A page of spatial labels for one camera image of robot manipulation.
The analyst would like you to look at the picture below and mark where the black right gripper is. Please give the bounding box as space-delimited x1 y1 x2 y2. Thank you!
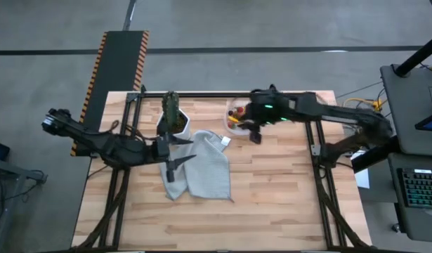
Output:
235 84 293 145

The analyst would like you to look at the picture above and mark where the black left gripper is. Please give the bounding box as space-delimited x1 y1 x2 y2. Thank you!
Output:
150 134 197 183

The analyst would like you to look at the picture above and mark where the clear plastic tupperware container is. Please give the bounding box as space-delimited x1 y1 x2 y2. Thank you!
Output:
223 98 254 137

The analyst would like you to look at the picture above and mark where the white plant pot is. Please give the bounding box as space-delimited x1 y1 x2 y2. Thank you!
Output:
156 107 192 141

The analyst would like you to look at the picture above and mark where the grey waffle cloth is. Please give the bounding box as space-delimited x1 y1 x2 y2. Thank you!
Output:
158 129 235 202

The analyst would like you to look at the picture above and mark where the green cactus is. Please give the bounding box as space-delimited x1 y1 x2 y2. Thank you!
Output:
161 90 181 129

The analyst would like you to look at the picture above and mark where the black hazard striped floor mat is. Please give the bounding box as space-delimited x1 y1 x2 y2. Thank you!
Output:
70 30 150 158

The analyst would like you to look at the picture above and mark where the white paper sheet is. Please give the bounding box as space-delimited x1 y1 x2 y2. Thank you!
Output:
349 150 372 190

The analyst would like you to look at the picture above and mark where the grey floor pole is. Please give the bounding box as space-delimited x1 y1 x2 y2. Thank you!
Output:
122 0 138 32

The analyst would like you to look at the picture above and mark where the grey desk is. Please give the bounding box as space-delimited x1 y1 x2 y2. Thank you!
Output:
379 64 432 156

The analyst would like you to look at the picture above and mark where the black pole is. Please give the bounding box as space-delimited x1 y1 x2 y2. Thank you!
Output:
393 32 432 77

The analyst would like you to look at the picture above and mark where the tablet with blue screen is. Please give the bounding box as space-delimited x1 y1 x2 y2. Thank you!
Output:
414 110 432 133

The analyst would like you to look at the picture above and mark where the backlit keyboard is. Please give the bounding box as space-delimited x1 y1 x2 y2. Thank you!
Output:
397 167 432 209

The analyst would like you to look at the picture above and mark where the dark computer desk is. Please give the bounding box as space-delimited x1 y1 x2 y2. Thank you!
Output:
386 152 432 244

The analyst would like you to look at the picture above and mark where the black aluminium table frame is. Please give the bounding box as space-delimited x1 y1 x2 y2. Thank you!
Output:
71 84 369 252

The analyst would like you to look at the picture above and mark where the yellow floor cable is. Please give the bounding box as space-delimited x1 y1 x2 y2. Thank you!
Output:
343 97 384 110

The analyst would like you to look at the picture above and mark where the dark desk frame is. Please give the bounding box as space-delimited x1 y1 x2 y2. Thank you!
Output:
0 157 48 253

